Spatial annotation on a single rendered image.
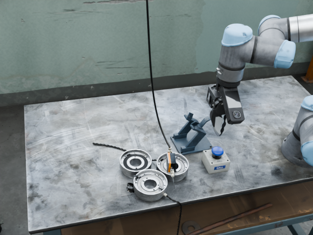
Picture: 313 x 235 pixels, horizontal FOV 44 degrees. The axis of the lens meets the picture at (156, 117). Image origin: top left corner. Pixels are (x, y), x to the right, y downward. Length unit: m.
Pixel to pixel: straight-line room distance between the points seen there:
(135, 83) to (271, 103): 1.53
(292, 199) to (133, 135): 0.69
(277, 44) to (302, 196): 0.79
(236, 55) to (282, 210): 0.75
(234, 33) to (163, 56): 1.93
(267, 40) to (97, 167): 0.66
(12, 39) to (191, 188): 1.81
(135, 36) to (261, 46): 1.82
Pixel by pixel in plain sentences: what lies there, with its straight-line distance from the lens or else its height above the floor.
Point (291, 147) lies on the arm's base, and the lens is 1.43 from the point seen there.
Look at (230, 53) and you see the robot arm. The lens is 1.08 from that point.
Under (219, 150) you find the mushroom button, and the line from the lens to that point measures 1.30.
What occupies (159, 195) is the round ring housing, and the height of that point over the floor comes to 0.83.
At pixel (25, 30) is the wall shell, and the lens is 2.72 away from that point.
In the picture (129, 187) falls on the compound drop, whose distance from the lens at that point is 1.25.
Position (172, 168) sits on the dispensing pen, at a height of 0.86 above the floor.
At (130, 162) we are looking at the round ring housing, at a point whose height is 0.82.
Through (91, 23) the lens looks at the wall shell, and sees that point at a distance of 2.72.
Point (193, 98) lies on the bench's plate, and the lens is 1.64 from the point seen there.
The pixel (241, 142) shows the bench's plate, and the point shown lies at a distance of 1.47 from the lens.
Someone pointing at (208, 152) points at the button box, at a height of 0.84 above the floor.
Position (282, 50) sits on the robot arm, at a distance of 1.09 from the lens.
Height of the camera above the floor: 1.73
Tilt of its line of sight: 38 degrees down
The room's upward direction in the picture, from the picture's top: 4 degrees clockwise
